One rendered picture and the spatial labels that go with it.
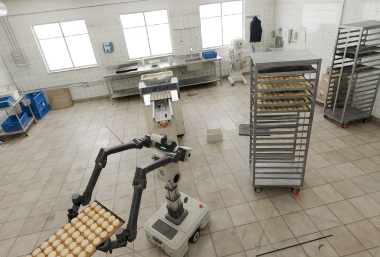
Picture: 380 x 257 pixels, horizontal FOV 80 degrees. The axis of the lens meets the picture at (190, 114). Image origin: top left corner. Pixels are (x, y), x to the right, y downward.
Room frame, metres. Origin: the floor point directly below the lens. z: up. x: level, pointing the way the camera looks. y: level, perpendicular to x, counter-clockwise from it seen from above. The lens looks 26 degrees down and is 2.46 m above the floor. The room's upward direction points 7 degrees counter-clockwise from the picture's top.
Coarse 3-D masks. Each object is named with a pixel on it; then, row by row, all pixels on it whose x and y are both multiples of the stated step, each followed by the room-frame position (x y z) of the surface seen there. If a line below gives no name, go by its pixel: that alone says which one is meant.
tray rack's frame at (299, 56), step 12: (264, 60) 2.36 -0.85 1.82; (276, 60) 2.31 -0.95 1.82; (288, 60) 2.25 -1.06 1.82; (300, 60) 2.22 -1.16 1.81; (312, 60) 2.20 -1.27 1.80; (312, 108) 2.19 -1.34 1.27; (312, 120) 2.18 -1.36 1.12; (252, 168) 2.62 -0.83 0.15; (264, 168) 2.59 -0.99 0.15; (276, 168) 2.56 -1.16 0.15; (264, 180) 2.36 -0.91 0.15; (276, 180) 2.33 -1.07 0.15; (288, 180) 2.30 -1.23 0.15; (300, 180) 2.21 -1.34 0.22
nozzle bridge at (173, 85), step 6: (174, 78) 4.22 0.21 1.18; (144, 84) 4.06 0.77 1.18; (156, 84) 3.97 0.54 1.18; (162, 84) 3.93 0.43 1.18; (168, 84) 3.93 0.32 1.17; (174, 84) 4.02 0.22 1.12; (144, 90) 3.97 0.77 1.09; (156, 90) 3.99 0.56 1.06; (162, 90) 3.97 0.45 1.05; (168, 90) 3.96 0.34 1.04; (174, 90) 3.97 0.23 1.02; (144, 102) 3.98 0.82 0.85
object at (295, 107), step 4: (260, 108) 2.43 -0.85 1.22; (264, 108) 2.38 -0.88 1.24; (268, 108) 2.37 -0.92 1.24; (272, 108) 2.39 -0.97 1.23; (276, 108) 2.38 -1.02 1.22; (280, 108) 2.33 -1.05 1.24; (284, 108) 2.32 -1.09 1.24; (288, 108) 2.31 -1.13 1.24; (292, 108) 2.31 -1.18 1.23; (296, 108) 2.29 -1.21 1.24; (300, 108) 2.28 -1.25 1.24; (304, 108) 2.27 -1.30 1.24
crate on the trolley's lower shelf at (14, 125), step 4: (24, 112) 5.42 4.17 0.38; (8, 116) 5.28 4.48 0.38; (12, 116) 5.34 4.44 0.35; (20, 116) 5.38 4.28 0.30; (24, 116) 5.28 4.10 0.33; (8, 120) 5.18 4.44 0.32; (12, 120) 5.31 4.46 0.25; (16, 120) 5.35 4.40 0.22; (20, 120) 4.99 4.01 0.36; (24, 120) 5.17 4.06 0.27; (4, 124) 4.82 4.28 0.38; (8, 124) 4.84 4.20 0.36; (12, 124) 5.18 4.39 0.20; (16, 124) 4.89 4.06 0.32; (20, 124) 4.91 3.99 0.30; (24, 124) 5.08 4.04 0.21; (4, 128) 4.81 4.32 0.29; (8, 128) 4.84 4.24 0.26; (12, 128) 4.86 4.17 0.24; (16, 128) 4.88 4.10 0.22; (20, 128) 4.89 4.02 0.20
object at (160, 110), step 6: (162, 102) 3.91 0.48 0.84; (168, 102) 3.88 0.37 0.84; (156, 108) 3.66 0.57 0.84; (162, 108) 3.63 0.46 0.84; (168, 108) 3.60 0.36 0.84; (156, 114) 3.43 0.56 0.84; (162, 114) 3.40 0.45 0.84; (168, 114) 3.37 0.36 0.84; (174, 120) 3.24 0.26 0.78; (156, 126) 3.21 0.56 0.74; (174, 126) 3.24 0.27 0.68; (156, 132) 3.21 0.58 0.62; (162, 132) 3.22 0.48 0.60; (168, 132) 3.23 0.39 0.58; (174, 132) 3.24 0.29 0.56; (174, 138) 3.23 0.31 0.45
